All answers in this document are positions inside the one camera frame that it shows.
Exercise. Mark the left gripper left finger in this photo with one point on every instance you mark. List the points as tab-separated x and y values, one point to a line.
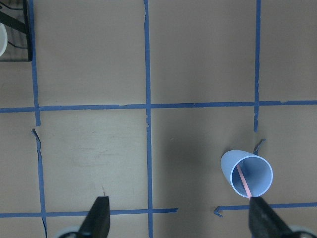
95	225

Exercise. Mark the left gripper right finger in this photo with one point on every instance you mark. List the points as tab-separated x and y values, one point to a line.
265	223

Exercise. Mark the light blue plastic cup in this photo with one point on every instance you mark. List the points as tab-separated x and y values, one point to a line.
256	170

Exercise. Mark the pink chopstick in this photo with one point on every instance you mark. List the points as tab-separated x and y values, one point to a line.
244	182

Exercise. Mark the white mug on rack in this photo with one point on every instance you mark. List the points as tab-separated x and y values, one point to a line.
3	39

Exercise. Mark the black wire mug rack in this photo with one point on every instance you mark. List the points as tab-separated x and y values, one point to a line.
14	14

